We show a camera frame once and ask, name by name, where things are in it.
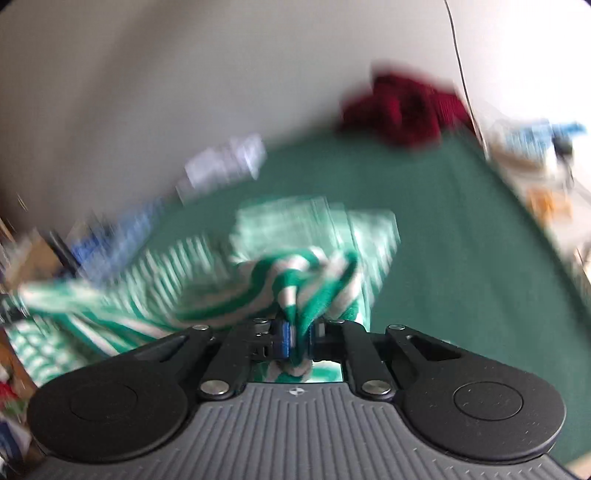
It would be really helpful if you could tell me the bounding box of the white folded cloth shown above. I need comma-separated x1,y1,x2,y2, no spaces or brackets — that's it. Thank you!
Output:
178,134,269,199

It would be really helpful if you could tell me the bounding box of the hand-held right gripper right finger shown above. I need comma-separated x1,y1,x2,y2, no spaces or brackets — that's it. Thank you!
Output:
309,318,462,401

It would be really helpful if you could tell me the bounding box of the blue white packaging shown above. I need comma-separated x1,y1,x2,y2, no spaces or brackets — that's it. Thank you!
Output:
505,119,587,160

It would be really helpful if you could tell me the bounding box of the dark red garment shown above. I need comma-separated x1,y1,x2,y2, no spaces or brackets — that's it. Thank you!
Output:
339,69,476,148

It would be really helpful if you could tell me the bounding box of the green white striped shirt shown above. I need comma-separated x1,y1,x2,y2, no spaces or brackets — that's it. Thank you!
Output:
4,196,402,388

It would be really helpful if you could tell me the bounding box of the cardboard box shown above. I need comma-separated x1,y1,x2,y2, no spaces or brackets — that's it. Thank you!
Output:
7,228,63,289

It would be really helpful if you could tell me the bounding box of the green table cover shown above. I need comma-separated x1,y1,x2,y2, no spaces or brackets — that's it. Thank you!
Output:
46,124,591,467

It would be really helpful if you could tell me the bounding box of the black cable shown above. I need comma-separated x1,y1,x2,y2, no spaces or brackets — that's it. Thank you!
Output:
443,0,490,160

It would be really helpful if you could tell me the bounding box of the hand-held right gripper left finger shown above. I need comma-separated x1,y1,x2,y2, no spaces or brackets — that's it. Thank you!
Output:
137,318,296,401

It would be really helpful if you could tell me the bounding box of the blue patterned cloth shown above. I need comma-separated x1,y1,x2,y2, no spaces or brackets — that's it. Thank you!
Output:
69,198,167,282

